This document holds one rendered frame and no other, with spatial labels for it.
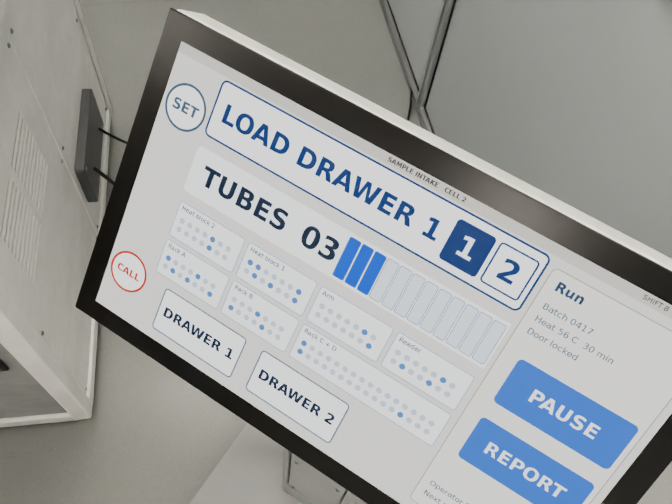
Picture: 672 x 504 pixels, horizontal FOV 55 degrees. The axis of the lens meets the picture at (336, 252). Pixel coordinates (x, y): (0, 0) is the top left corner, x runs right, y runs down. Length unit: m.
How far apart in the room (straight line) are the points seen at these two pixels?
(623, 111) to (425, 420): 0.78
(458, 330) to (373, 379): 0.09
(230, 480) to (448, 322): 1.10
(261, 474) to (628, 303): 1.17
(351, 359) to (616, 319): 0.21
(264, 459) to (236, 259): 1.03
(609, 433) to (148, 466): 1.25
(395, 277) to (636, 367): 0.19
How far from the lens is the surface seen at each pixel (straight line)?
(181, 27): 0.59
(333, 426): 0.60
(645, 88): 1.17
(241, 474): 1.57
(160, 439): 1.65
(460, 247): 0.51
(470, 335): 0.53
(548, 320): 0.52
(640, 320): 0.52
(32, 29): 1.44
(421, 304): 0.53
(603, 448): 0.56
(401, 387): 0.56
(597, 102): 1.28
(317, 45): 2.34
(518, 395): 0.54
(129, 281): 0.66
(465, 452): 0.57
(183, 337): 0.64
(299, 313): 0.57
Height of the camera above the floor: 1.58
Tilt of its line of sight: 60 degrees down
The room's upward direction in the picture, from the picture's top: 9 degrees clockwise
